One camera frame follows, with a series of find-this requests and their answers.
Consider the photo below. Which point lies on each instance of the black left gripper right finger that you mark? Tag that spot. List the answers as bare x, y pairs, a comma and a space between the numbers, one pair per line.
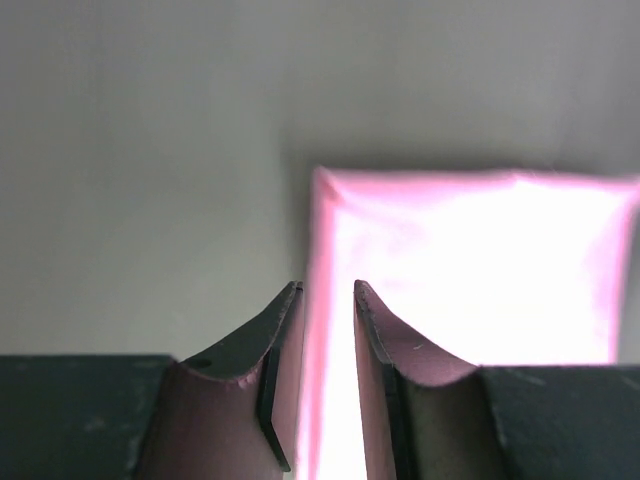
428, 414

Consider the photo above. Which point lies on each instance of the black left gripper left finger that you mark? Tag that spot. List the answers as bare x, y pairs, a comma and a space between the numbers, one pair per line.
228, 412

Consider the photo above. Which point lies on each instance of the pink t shirt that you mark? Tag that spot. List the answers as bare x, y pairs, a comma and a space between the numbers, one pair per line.
497, 267

